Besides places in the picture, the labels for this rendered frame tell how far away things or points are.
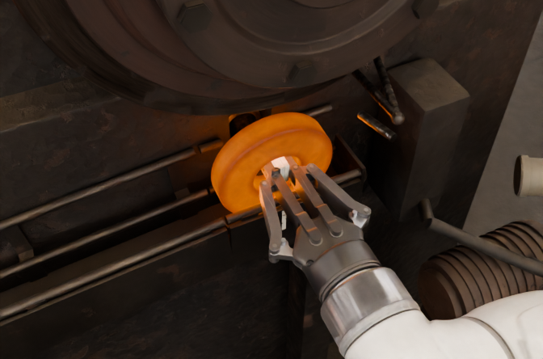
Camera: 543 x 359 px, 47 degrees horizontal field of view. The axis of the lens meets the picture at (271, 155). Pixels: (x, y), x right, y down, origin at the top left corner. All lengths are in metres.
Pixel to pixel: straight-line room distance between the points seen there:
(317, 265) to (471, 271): 0.39
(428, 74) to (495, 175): 1.06
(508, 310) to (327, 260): 0.19
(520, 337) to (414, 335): 0.11
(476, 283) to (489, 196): 0.86
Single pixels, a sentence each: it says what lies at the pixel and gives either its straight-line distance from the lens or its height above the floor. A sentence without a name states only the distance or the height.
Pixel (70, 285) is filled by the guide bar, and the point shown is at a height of 0.70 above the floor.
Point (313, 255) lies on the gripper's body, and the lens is 0.67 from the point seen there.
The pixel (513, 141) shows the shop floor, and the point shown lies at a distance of 2.02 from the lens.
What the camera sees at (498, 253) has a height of 0.57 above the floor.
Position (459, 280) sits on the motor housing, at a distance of 0.99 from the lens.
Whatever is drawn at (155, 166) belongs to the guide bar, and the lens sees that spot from 0.79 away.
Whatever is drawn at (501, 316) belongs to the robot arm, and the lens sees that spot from 0.67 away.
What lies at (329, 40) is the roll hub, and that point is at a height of 1.01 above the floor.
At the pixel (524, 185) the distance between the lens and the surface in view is 0.93.
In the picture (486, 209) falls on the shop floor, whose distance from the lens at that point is 1.80.
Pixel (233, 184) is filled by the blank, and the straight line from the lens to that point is 0.74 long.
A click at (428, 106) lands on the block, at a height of 0.80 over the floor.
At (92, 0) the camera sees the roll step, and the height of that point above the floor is 1.07.
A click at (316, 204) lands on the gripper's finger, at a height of 0.78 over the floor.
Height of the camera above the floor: 1.33
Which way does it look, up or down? 46 degrees down
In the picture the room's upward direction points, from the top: straight up
